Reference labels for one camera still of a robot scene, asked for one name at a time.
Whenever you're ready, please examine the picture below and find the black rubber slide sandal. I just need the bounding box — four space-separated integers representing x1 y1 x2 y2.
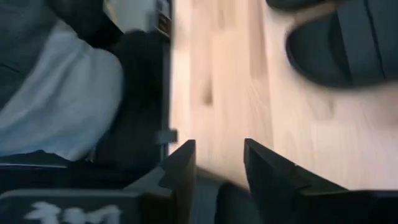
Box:
285 0 398 90
266 0 330 11

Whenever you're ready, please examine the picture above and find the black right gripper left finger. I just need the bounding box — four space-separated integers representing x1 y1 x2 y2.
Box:
124 139 197 224

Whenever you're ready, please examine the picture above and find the white sheet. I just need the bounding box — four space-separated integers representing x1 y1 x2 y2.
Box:
0 20 125 161

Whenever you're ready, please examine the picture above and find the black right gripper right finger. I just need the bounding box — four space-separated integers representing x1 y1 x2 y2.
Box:
244 138 352 224

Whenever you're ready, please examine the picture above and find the black aluminium table frame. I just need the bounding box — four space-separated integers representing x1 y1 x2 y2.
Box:
93 27 178 177

